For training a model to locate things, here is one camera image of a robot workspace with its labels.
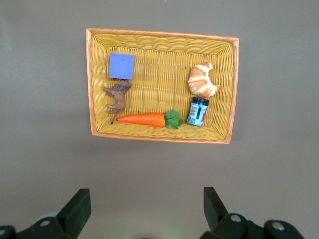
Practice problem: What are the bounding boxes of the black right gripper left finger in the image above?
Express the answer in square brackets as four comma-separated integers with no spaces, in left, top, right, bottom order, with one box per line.
[0,188,92,239]

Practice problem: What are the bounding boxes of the orange toy carrot green leaves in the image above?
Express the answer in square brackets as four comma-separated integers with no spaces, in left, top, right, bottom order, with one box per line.
[117,109,184,129]

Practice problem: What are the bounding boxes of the yellow wicker basket orange rim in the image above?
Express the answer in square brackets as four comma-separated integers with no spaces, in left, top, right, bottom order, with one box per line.
[86,27,240,144]

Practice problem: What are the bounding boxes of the toy croissant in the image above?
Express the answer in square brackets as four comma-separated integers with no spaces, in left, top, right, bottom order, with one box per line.
[187,62,221,99]

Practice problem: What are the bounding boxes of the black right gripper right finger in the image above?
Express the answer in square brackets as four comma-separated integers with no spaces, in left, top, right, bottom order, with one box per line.
[200,186,306,239]

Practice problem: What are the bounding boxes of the brown toy lion figure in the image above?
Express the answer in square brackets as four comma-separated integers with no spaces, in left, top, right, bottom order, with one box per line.
[103,79,133,125]

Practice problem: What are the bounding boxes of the blue square foam block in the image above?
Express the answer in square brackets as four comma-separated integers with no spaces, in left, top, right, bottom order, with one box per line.
[109,53,136,80]

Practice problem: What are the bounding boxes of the small jar black lid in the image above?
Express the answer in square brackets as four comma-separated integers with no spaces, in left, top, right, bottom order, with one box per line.
[186,97,209,126]

